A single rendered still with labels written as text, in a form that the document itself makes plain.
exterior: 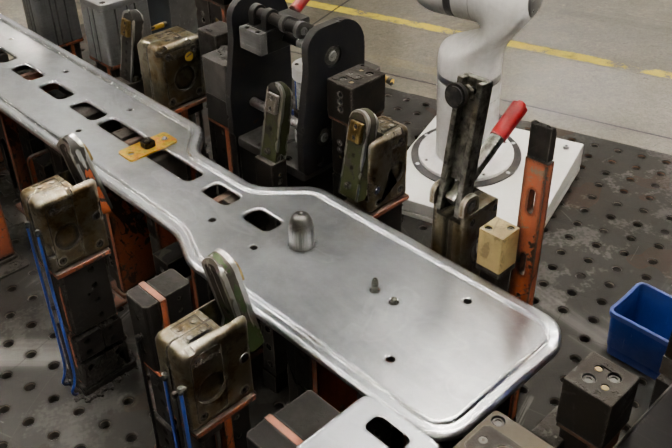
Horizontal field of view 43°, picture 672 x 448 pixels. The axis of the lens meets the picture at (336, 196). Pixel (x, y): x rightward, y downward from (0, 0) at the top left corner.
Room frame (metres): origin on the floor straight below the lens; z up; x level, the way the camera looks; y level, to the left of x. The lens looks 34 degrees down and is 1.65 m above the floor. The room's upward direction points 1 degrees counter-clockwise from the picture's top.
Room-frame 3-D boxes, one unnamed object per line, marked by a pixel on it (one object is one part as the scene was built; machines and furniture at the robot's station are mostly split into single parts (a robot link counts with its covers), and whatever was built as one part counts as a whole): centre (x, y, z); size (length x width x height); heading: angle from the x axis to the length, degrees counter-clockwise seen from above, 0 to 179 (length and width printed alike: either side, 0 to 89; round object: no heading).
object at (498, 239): (0.79, -0.19, 0.88); 0.04 x 0.04 x 0.36; 44
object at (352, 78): (1.08, -0.03, 0.91); 0.07 x 0.05 x 0.42; 134
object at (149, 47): (1.32, 0.28, 0.89); 0.13 x 0.11 x 0.38; 134
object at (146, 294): (0.78, 0.21, 0.84); 0.11 x 0.08 x 0.29; 134
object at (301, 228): (0.85, 0.04, 1.02); 0.03 x 0.03 x 0.07
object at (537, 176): (0.79, -0.23, 0.95); 0.03 x 0.01 x 0.50; 44
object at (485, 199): (0.87, -0.16, 0.88); 0.07 x 0.06 x 0.35; 134
